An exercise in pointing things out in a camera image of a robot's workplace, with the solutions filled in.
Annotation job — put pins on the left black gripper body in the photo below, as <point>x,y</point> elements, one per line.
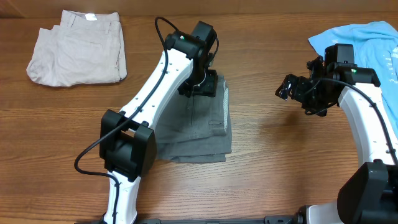
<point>201,82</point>

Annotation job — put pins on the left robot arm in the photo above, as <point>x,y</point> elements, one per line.
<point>130,152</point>

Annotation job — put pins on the light blue t-shirt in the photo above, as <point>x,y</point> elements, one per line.
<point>375,46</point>

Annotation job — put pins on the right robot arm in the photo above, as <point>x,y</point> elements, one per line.
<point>370,195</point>

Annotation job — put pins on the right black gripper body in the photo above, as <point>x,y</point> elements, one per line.
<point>316,101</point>

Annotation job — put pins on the grey shorts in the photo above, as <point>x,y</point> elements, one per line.
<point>196,129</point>

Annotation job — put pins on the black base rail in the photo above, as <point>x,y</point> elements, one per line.
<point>266,220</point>

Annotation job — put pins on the folded beige shorts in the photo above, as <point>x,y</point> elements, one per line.
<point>85,48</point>

